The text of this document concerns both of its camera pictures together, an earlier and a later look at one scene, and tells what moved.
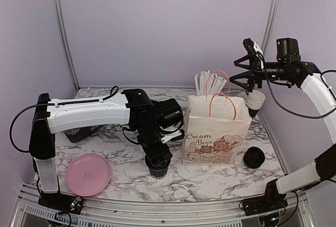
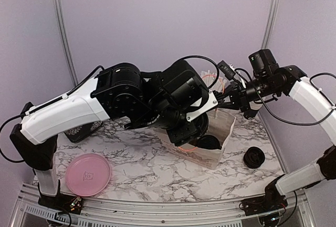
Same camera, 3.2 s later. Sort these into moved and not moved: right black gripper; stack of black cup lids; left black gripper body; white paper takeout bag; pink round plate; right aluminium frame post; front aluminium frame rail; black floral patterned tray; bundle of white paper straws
Moved: right black gripper; left black gripper body; white paper takeout bag
Not moved: stack of black cup lids; right aluminium frame post; bundle of white paper straws; front aluminium frame rail; black floral patterned tray; pink round plate
